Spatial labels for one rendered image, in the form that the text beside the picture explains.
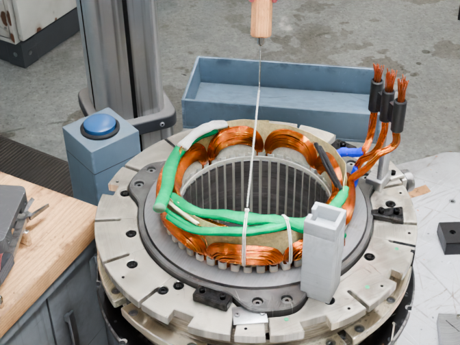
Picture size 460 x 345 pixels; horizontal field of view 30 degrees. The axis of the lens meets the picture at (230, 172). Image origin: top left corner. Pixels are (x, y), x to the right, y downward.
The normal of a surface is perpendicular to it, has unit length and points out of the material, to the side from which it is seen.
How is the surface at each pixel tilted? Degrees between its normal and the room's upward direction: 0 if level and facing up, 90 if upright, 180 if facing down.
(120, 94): 90
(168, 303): 0
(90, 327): 90
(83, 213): 0
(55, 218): 0
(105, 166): 90
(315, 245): 90
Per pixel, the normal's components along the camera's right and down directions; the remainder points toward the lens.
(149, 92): 0.38, 0.58
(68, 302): 0.88, 0.29
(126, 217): -0.01, -0.78
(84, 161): -0.77, 0.40
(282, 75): -0.15, 0.62
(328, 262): -0.43, 0.57
